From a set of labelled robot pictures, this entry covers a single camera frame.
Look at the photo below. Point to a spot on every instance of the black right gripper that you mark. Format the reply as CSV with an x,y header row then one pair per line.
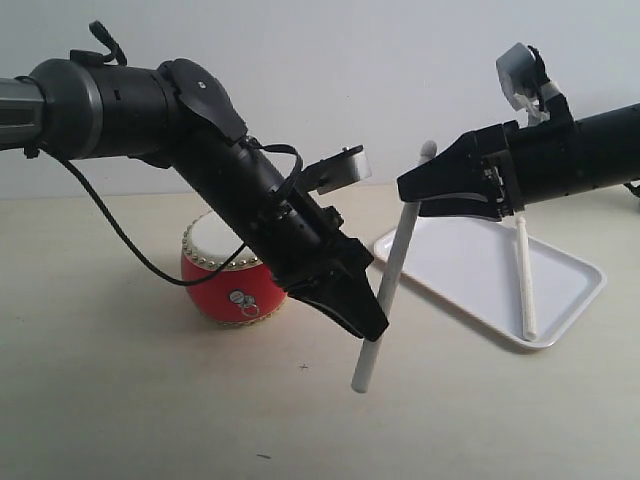
x,y
474,177

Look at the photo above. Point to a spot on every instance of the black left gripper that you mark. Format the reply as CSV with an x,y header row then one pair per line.
x,y
321,266

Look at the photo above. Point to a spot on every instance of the white drumstick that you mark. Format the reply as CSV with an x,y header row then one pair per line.
x,y
369,351
528,313

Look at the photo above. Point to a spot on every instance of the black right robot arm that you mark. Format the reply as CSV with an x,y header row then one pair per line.
x,y
555,160

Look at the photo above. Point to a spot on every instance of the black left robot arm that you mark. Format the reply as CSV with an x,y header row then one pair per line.
x,y
179,116

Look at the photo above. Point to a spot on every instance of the small red drum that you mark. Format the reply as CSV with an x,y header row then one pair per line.
x,y
243,292

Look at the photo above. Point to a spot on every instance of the white plastic tray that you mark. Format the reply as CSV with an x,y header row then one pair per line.
x,y
471,265

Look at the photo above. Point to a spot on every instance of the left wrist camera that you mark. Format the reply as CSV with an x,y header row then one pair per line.
x,y
345,168

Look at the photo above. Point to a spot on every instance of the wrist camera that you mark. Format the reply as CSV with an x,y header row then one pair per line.
x,y
526,86
345,168

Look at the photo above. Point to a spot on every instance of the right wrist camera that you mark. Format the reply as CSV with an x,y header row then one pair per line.
x,y
526,86

